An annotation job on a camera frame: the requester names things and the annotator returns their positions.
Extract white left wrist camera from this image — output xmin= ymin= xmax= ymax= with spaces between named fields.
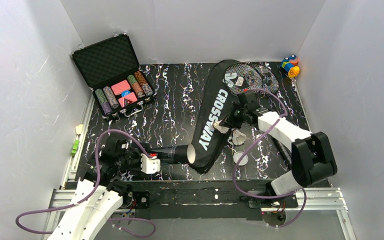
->
xmin=140 ymin=153 xmax=161 ymax=175

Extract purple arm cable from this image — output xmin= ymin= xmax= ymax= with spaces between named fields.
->
xmin=231 ymin=88 xmax=308 ymax=229
xmin=15 ymin=129 xmax=157 ymax=239

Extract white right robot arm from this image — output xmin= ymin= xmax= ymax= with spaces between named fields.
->
xmin=228 ymin=88 xmax=338 ymax=200

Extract white feather shuttlecock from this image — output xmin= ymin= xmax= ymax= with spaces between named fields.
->
xmin=212 ymin=120 xmax=230 ymax=134
xmin=232 ymin=129 xmax=247 ymax=146

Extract beige block on rail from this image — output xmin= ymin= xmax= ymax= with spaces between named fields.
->
xmin=75 ymin=124 xmax=84 ymax=135

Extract blue dealer chip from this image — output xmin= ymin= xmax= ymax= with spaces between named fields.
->
xmin=121 ymin=90 xmax=131 ymax=97

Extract pink playing card deck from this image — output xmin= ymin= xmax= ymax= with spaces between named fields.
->
xmin=111 ymin=80 xmax=132 ymax=96

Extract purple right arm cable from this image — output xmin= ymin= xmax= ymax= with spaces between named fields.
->
xmin=231 ymin=88 xmax=308 ymax=229

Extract black mounting base plate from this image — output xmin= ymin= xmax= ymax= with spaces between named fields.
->
xmin=129 ymin=180 xmax=298 ymax=220

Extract black Crossway racket bag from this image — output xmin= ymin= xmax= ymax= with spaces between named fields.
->
xmin=191 ymin=59 xmax=238 ymax=174

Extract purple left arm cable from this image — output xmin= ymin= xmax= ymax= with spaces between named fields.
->
xmin=15 ymin=129 xmax=157 ymax=239

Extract white tube lid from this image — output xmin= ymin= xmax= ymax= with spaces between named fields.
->
xmin=233 ymin=151 xmax=249 ymax=166

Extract rear badminton racket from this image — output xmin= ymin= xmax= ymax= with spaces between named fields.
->
xmin=251 ymin=63 xmax=279 ymax=95

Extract colourful toy blocks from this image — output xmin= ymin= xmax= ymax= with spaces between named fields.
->
xmin=280 ymin=54 xmax=300 ymax=79

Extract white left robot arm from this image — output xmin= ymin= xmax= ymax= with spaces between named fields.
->
xmin=48 ymin=140 xmax=161 ymax=240

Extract green clip on rail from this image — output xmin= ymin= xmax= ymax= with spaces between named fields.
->
xmin=70 ymin=139 xmax=80 ymax=157

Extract black poker chip case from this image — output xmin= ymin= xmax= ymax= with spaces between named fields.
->
xmin=71 ymin=33 xmax=157 ymax=121

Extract black shuttlecock tube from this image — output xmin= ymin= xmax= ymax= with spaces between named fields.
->
xmin=149 ymin=144 xmax=196 ymax=165

